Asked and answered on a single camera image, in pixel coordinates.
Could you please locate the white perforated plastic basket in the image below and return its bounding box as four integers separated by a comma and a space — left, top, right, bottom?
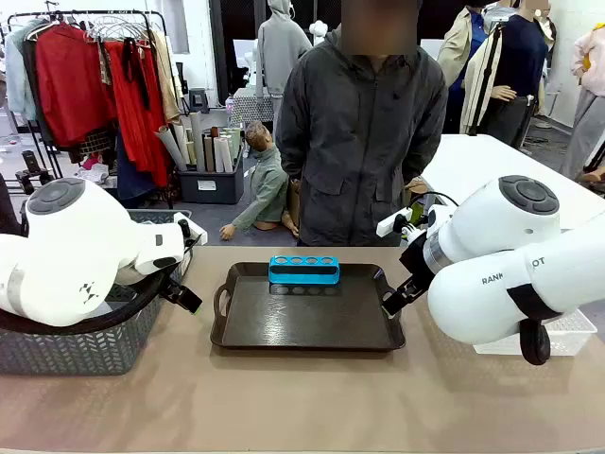
472, 308, 598, 357

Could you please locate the mannequin in pink top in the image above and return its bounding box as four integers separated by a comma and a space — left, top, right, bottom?
560, 25, 605, 182

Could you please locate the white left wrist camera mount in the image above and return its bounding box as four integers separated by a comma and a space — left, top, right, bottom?
172, 211, 209, 247

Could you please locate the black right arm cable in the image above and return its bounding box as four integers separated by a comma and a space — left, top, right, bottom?
506, 283, 564, 366

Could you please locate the brown paper roll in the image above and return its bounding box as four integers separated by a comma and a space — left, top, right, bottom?
202, 133, 216, 173

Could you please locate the blue test tube rack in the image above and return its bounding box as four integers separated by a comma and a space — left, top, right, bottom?
268, 254, 341, 288

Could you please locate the beige hanging garment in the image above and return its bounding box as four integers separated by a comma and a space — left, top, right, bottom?
149, 29, 184, 125

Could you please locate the black metal clothes rack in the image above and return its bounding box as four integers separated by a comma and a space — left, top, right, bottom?
6, 8, 175, 210

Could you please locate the dark brown plastic tray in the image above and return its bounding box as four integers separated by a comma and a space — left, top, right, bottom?
209, 262, 406, 352

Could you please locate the seated mannequin in green shirt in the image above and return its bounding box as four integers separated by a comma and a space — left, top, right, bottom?
218, 120, 302, 241

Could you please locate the light blue garment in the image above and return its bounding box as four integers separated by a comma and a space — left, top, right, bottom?
3, 19, 40, 123

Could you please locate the person in dark grey jacket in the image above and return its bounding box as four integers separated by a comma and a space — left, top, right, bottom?
274, 0, 449, 249

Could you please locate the mannequin in grey hoodie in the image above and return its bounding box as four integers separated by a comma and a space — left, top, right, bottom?
256, 0, 314, 125

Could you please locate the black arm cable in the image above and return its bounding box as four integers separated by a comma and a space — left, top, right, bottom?
506, 283, 564, 366
0, 267, 191, 338

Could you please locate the grey paper roll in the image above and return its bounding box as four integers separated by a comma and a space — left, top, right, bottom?
154, 125, 189, 172

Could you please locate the white table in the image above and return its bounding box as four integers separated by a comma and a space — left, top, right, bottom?
419, 132, 605, 234

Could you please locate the grey perforated plastic basket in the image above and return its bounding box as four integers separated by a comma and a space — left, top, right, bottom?
0, 209, 196, 377

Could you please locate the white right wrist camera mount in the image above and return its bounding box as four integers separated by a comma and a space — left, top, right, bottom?
375, 206, 413, 237

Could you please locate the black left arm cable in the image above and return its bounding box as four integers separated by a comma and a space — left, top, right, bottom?
0, 267, 191, 338

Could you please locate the dark grey storage bin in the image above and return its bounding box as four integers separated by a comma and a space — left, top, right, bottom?
177, 158, 245, 206

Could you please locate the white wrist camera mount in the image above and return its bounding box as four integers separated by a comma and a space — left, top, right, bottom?
172, 211, 209, 247
375, 206, 413, 237

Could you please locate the patterned grey tablecloth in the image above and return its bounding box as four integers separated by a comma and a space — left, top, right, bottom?
230, 86, 276, 128

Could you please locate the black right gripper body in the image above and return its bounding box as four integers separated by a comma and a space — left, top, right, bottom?
399, 233, 437, 297

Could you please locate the mannequin in beige coat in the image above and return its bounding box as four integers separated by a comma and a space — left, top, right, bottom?
436, 3, 493, 135

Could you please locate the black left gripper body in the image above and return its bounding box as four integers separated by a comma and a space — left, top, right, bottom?
160, 278, 189, 305

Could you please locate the red dress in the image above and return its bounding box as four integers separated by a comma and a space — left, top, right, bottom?
102, 39, 172, 189

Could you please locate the red shirt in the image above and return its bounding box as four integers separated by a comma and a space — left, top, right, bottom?
34, 22, 118, 148

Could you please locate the mannequin in navy sweater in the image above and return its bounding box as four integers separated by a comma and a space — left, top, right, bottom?
475, 0, 550, 148

